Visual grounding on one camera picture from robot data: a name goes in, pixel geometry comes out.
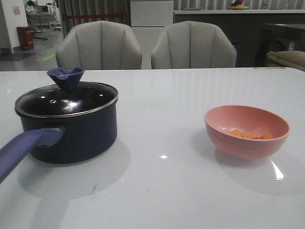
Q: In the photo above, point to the fruit plate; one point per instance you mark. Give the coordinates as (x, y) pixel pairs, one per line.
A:
(238, 5)

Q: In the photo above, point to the grey upholstered chair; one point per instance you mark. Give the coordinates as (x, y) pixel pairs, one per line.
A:
(100, 45)
(191, 44)

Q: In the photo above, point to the dark counter white top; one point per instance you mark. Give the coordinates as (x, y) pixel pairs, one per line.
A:
(242, 27)

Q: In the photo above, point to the dark floor mat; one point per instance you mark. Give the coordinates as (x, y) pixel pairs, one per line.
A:
(14, 57)

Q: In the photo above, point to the beige cushion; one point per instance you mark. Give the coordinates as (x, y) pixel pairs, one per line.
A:
(291, 59)

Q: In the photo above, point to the red barrier belt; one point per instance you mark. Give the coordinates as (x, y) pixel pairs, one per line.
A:
(97, 16)

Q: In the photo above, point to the orange ham slice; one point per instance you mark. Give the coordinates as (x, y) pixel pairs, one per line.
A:
(264, 136)
(237, 133)
(249, 135)

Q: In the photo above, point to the glass lid blue knob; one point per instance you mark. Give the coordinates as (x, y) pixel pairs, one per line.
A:
(67, 97)

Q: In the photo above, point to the white cabinet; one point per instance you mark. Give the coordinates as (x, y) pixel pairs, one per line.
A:
(148, 17)

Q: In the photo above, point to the dark blue saucepan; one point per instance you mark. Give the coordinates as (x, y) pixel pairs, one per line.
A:
(60, 140)

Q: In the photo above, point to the left grey upholstered chair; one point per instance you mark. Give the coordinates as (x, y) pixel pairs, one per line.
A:
(100, 45)

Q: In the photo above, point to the grey curtain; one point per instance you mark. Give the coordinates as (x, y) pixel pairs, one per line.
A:
(92, 7)

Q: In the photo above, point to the right grey upholstered chair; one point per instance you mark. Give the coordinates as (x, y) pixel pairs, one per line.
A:
(191, 44)

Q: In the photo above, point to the pink bowl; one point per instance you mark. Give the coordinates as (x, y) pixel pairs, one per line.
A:
(221, 120)

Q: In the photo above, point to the red bin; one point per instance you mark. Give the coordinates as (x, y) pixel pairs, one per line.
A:
(25, 38)

